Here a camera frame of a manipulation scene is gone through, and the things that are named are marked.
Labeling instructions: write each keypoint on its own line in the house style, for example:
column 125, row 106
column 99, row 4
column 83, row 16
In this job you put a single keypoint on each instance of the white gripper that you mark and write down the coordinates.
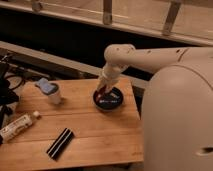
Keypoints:
column 108, row 77

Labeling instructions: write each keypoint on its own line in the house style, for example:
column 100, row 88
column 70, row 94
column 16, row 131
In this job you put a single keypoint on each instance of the black white striped block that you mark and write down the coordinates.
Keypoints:
column 60, row 144

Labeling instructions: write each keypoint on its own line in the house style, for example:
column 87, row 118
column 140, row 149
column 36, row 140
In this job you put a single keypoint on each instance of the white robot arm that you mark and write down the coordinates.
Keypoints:
column 177, row 106

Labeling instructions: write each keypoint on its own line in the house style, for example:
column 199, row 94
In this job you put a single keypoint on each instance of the black ceramic bowl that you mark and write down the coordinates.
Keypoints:
column 110, row 101

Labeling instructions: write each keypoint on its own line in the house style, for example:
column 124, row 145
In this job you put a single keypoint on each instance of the white cup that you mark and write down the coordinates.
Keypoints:
column 54, row 95

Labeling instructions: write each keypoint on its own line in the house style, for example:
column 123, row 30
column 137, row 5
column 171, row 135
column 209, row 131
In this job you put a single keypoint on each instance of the blue sponge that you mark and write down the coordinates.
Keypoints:
column 46, row 87

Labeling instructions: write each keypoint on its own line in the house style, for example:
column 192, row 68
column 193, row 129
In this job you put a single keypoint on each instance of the black tripod stand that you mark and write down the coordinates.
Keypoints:
column 7, row 96

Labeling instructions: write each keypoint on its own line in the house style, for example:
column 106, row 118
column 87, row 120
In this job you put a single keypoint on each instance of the white tube with cap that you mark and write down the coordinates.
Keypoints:
column 17, row 126

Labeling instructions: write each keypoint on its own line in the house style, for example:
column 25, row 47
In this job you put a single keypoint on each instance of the metal railing frame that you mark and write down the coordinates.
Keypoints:
column 188, row 21

